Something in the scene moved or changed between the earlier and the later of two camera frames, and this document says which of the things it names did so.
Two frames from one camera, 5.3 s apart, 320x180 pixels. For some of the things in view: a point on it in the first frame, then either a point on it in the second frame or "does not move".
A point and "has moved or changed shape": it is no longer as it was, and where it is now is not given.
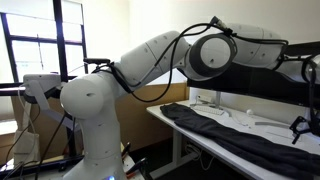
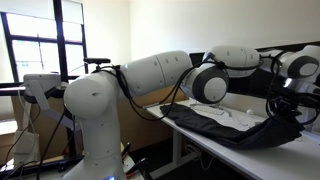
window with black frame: (41, 37) does not move
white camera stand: (40, 86) does not move
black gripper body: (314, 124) -> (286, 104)
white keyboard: (208, 108) does not move
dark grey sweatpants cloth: (276, 152) has moved or changed shape
